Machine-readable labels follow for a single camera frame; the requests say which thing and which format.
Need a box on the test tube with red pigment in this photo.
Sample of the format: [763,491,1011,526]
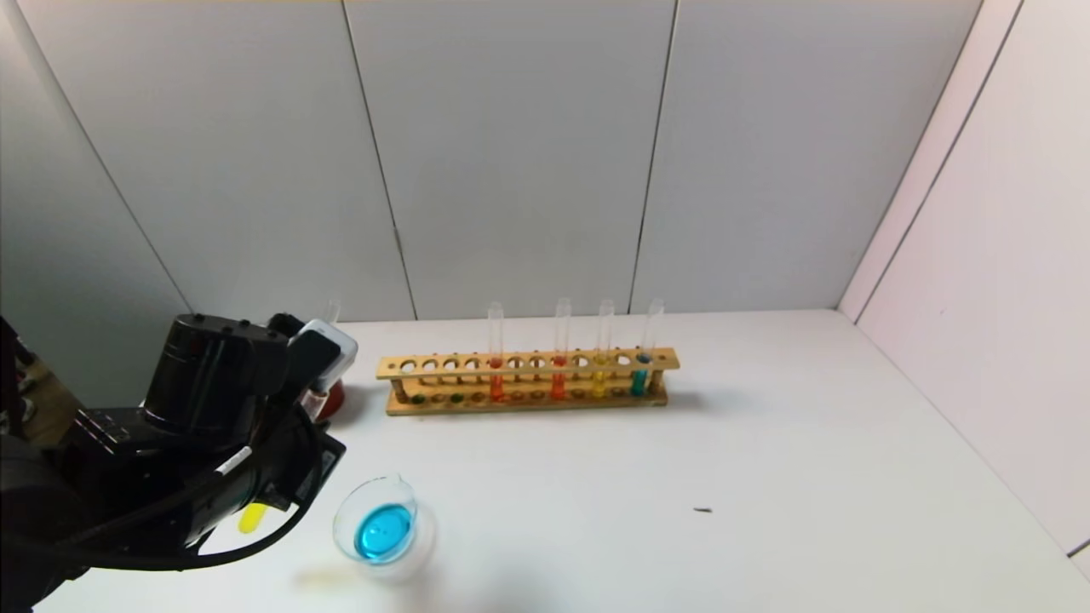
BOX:
[484,303,505,403]
[549,297,572,401]

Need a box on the thin black cable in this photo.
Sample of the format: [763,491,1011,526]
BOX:
[77,443,256,546]

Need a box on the clear glass beaker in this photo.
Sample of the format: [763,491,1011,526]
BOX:
[331,473,439,587]

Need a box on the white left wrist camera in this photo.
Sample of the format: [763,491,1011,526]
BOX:
[290,318,359,394]

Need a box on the test tube with blue pigment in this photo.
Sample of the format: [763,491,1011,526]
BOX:
[628,298,665,398]

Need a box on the black box with barcode label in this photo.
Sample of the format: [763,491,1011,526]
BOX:
[255,430,347,513]

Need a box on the wooden test tube rack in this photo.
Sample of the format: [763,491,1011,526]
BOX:
[376,346,681,417]

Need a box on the thick black cable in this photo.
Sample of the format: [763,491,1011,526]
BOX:
[51,426,329,573]

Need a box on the test tube with yellow pigment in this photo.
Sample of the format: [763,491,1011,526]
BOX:
[590,298,616,399]
[238,298,343,535]

